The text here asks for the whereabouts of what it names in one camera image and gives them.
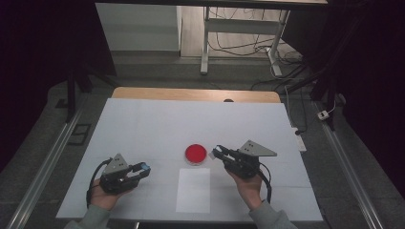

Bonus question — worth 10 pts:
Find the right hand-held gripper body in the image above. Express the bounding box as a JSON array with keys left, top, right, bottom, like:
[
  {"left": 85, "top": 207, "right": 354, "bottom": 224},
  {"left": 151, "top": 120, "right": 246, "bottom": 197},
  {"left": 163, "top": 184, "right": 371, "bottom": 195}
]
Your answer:
[{"left": 223, "top": 139, "right": 278, "bottom": 179}]

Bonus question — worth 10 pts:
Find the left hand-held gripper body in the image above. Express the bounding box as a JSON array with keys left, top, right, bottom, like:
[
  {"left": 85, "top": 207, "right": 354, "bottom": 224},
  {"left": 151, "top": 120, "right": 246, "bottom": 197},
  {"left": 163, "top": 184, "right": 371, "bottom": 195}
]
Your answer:
[{"left": 98, "top": 153, "right": 141, "bottom": 196}]

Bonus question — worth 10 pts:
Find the person's left hand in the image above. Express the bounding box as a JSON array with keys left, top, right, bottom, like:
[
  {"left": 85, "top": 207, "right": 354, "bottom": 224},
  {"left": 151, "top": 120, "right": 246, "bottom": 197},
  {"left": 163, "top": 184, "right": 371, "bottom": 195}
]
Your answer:
[{"left": 89, "top": 178, "right": 136, "bottom": 212}]

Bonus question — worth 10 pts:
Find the person's right hand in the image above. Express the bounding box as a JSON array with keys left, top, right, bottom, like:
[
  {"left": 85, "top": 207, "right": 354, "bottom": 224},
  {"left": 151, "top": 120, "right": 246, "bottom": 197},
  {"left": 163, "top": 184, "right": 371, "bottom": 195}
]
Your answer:
[{"left": 225, "top": 169, "right": 266, "bottom": 212}]

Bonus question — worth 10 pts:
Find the white paper sheet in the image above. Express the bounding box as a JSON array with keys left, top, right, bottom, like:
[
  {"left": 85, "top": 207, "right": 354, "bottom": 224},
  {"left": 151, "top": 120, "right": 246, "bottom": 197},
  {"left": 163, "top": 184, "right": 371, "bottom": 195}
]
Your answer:
[{"left": 175, "top": 167, "right": 211, "bottom": 215}]

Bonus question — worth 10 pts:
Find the large white table cover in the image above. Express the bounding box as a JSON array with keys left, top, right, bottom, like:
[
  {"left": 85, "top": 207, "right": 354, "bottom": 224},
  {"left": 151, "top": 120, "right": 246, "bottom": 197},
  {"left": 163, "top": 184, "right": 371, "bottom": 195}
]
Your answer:
[{"left": 55, "top": 97, "right": 324, "bottom": 222}]

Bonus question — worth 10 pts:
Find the white power strip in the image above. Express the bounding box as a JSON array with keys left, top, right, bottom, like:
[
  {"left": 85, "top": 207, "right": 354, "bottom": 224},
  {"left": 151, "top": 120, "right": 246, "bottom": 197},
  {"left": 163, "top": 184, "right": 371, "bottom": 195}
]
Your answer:
[{"left": 291, "top": 126, "right": 308, "bottom": 153}]

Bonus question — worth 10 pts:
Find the black stand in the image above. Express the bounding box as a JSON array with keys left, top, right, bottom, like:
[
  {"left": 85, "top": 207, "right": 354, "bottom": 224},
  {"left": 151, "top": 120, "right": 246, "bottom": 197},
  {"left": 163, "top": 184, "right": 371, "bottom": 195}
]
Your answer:
[
  {"left": 286, "top": 55, "right": 347, "bottom": 132},
  {"left": 64, "top": 58, "right": 119, "bottom": 124}
]

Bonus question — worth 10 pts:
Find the white cabinet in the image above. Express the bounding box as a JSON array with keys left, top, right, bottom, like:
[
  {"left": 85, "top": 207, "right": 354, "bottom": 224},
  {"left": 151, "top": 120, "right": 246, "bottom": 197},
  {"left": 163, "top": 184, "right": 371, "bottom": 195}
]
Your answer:
[{"left": 95, "top": 3, "right": 182, "bottom": 52}]

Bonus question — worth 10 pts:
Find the left hand-held gripper black cable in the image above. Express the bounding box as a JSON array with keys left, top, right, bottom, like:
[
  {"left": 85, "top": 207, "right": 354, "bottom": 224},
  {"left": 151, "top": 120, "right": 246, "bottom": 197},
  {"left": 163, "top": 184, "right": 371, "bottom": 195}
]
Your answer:
[{"left": 85, "top": 157, "right": 115, "bottom": 210}]

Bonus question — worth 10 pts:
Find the hand-held gripper black cable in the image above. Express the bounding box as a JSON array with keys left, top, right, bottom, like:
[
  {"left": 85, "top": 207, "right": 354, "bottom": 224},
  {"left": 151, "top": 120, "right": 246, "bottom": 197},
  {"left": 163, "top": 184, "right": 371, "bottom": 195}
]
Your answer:
[
  {"left": 257, "top": 161, "right": 274, "bottom": 205},
  {"left": 85, "top": 157, "right": 115, "bottom": 210}
]

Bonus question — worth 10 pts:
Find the right hand-held gripper black cable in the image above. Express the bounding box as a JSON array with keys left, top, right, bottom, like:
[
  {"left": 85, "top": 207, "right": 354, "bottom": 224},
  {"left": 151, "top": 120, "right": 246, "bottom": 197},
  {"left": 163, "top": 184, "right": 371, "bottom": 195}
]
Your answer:
[{"left": 257, "top": 161, "right": 274, "bottom": 205}]

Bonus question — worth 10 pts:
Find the metal floor rail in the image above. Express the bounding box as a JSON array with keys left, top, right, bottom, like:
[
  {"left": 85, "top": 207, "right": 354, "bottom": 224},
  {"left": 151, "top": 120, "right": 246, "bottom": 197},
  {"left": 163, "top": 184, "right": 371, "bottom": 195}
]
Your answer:
[
  {"left": 6, "top": 103, "right": 86, "bottom": 229},
  {"left": 313, "top": 100, "right": 386, "bottom": 229}
]

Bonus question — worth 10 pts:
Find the tangle of floor cables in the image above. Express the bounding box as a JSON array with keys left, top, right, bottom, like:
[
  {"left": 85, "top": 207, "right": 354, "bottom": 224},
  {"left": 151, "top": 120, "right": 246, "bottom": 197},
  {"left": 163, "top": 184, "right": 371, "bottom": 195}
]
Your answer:
[{"left": 208, "top": 7, "right": 304, "bottom": 66}]

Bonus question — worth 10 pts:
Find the white desk frame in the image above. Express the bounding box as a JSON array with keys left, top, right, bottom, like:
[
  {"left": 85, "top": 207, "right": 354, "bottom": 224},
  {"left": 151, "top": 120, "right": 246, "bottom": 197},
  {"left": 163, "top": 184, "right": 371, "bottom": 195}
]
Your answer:
[{"left": 200, "top": 5, "right": 291, "bottom": 77}]

